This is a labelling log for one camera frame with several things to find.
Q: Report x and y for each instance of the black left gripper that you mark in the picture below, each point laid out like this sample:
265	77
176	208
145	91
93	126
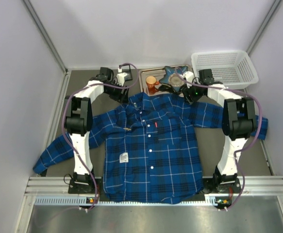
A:
120	94

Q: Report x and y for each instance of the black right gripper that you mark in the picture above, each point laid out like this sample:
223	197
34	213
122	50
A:
188	92

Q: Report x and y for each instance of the blue plaid shirt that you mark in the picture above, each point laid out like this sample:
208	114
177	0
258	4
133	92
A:
158	160

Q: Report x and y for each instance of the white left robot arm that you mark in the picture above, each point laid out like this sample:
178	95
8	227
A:
78	121

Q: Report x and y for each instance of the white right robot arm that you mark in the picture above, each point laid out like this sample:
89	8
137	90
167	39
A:
238	122

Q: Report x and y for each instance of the black brooch box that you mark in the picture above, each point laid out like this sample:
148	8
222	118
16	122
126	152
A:
126	67

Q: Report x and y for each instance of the blue star-shaped dish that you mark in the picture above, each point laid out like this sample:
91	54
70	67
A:
170	82

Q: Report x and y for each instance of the orange cup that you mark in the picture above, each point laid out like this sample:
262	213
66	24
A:
152	83

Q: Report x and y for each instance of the silver metal tray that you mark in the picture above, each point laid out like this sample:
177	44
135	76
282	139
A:
158	73

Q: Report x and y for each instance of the white plastic basket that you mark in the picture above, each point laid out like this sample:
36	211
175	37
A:
233	68

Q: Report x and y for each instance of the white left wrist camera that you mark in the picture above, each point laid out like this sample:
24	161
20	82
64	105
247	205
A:
121	77

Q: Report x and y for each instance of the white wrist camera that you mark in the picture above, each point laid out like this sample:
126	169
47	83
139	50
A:
121	77
188	77

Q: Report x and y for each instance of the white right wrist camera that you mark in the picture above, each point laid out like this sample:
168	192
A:
188	77

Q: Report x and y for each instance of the aluminium frame rail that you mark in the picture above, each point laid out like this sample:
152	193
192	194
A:
56	191

